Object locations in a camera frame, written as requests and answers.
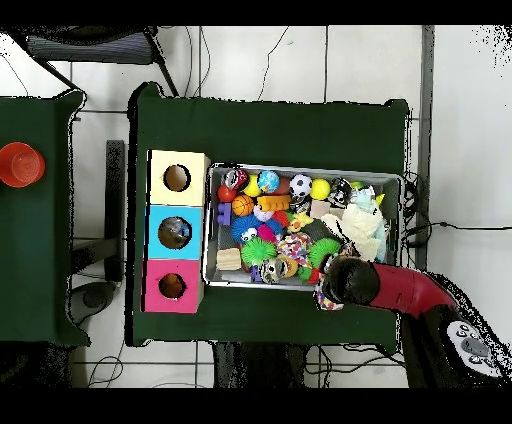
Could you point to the yellow duck plush toy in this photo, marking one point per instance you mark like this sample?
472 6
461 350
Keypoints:
300 222

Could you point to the cream knitted cloth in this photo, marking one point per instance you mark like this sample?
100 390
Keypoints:
360 228

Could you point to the mint green cloth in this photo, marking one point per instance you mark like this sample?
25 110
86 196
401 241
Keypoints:
362 198

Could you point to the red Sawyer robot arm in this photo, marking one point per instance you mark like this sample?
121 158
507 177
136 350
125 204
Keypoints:
400 288

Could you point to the wooden box with three holes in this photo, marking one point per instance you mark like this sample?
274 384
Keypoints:
160 192

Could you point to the small basketball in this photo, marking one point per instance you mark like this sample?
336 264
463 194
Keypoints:
242 205

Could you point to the orange toy brick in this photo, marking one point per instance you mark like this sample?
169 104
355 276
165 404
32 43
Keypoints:
274 202

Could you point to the globe print ball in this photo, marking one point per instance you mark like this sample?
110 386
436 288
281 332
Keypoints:
268 181

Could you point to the crushed red can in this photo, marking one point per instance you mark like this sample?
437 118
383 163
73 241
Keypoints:
236 178

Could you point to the soccer ball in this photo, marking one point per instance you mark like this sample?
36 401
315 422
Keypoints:
300 186

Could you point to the colourful patterned cloth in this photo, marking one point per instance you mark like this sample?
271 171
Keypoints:
294 248

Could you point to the ridged wooden block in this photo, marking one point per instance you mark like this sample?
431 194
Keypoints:
228 259

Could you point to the crushed silver can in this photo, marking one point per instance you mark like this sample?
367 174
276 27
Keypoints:
272 271

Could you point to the yellow ball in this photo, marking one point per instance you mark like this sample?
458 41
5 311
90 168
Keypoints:
320 188

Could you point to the large green spiky ball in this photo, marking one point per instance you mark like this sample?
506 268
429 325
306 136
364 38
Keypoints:
324 250

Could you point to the dark green table cloth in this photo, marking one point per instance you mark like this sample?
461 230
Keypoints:
272 132
32 240

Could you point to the black chair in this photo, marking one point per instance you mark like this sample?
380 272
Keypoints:
88 46

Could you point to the orange plastic cup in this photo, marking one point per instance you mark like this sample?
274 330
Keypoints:
20 164

